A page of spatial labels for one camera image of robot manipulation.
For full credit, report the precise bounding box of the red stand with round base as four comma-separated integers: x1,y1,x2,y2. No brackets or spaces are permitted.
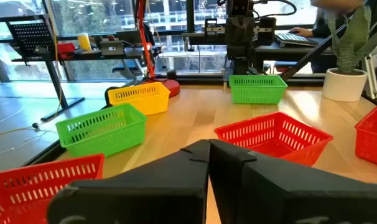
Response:
137,0,181,98

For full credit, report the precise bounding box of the red box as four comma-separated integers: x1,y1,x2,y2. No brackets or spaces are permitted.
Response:
57,42,77,60

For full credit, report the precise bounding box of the black office desk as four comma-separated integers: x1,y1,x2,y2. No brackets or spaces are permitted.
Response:
181,30,335,65

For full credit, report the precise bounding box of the grey device box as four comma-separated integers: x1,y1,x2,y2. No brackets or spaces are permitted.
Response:
100,40,124,56

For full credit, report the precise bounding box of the white frame stand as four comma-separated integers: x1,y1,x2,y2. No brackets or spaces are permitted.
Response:
361,43,377,100

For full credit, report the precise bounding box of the person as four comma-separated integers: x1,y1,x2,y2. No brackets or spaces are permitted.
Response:
287,0,377,74

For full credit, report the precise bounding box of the green plastic basket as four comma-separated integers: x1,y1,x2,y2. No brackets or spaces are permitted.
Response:
55,103,148,157
228,74,288,105

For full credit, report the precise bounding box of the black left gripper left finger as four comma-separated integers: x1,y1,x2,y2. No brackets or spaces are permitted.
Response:
47,139,212,224

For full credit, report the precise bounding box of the black standing desk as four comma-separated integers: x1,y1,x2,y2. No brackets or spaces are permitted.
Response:
11,46,163,122

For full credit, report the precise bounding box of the person's hand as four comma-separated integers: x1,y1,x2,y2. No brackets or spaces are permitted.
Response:
288,27,314,38

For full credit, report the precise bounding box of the black pegboard panel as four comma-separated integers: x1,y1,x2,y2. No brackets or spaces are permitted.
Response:
0,14,55,58

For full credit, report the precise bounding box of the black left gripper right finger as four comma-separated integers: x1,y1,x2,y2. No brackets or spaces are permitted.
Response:
208,139,377,224

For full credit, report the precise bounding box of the computer keyboard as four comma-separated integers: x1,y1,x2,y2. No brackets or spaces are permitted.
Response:
274,32,319,48

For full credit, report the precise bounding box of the black slanted pole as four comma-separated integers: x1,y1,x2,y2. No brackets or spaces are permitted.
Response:
281,23,348,82

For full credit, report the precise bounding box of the red plastic basket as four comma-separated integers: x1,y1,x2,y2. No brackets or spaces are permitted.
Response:
0,154,105,224
214,111,334,167
354,103,377,169

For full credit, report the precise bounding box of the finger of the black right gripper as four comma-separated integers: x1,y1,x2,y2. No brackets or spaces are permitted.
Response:
226,17,241,44
240,17,256,44

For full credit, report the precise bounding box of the green snake plant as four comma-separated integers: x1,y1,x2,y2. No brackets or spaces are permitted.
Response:
327,4,377,75

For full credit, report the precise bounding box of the white plant pot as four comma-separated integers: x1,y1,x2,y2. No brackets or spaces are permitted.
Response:
322,67,369,103

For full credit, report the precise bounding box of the yellow cup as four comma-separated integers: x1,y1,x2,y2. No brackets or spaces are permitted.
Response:
77,32,92,51

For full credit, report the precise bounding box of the yellow cable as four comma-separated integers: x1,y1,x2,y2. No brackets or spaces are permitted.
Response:
0,0,65,139

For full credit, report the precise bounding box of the yellow plastic basket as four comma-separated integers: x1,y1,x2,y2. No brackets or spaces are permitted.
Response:
107,82,171,116

